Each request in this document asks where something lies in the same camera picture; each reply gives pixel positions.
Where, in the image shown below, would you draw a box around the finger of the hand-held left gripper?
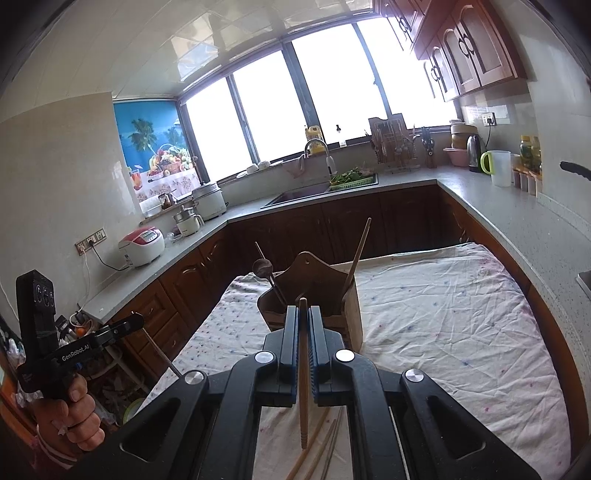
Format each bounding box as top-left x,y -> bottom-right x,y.
98,311 -> 145,345

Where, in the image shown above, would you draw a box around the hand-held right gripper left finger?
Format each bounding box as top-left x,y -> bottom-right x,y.
60,305 -> 301,480

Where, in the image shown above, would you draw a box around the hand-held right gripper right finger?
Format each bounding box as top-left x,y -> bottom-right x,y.
308,305 -> 543,480

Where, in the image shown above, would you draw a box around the wooden utensil holder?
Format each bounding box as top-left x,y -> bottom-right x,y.
256,251 -> 365,352

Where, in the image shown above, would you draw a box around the wooden chopstick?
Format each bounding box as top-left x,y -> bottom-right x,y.
285,407 -> 330,480
298,298 -> 311,451
343,217 -> 373,297
306,416 -> 339,480

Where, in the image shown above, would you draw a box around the steel spoon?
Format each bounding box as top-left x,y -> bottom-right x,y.
252,258 -> 288,305

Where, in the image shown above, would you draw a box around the person's left forearm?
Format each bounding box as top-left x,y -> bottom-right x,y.
27,425 -> 83,470

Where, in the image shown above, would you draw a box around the person's left hand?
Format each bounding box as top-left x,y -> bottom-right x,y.
34,374 -> 101,452

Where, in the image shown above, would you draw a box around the white storage rack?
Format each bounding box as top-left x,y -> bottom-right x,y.
55,308 -> 151,418

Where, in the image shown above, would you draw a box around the pink and white rice cooker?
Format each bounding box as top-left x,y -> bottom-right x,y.
117,227 -> 166,269

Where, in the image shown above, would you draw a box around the white floral tablecloth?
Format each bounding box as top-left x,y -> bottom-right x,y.
134,242 -> 578,480

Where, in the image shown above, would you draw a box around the wooden base cabinets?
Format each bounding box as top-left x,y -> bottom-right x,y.
113,181 -> 578,385

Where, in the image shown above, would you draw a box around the white electric pot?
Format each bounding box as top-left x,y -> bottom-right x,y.
191,181 -> 228,222

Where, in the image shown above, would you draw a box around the kitchen sink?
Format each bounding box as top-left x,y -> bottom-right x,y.
260,172 -> 380,210

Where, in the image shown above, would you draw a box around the palm and fruit print blind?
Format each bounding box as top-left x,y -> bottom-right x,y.
113,101 -> 205,205

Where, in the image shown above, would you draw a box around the green basket of vegetables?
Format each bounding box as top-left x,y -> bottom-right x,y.
328,168 -> 375,189

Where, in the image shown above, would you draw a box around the steel kitchen faucet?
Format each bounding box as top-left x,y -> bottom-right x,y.
303,138 -> 336,177

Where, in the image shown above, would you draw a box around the yellow bottle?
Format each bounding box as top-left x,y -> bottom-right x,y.
304,125 -> 324,156

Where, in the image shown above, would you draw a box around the dish drying rack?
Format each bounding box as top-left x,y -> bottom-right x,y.
368,114 -> 421,174

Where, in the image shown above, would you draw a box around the grey kitchen countertop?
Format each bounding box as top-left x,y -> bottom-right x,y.
78,165 -> 591,371

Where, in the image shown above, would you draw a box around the knife block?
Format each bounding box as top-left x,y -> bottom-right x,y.
420,126 -> 437,169

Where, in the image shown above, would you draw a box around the steel electric kettle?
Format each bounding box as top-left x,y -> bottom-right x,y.
465,133 -> 487,174

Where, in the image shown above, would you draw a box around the beige lidded container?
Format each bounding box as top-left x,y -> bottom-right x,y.
450,120 -> 479,150

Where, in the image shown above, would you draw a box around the kitchen window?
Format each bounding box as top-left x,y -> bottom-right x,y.
178,20 -> 463,184

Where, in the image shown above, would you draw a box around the row of spice jars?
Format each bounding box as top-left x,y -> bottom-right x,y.
510,168 -> 541,198

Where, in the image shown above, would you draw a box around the cooking oil bottles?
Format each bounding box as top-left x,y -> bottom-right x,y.
519,134 -> 542,174

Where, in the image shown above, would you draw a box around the black power cable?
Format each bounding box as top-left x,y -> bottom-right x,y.
85,244 -> 131,273

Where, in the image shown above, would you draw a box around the wall outlet strip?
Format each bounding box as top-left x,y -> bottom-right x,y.
75,228 -> 106,256

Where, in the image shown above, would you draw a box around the white cup with green handle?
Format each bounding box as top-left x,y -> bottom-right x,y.
479,150 -> 513,188

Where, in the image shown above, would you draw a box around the wooden wall cabinets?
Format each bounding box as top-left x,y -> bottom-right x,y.
373,0 -> 530,103

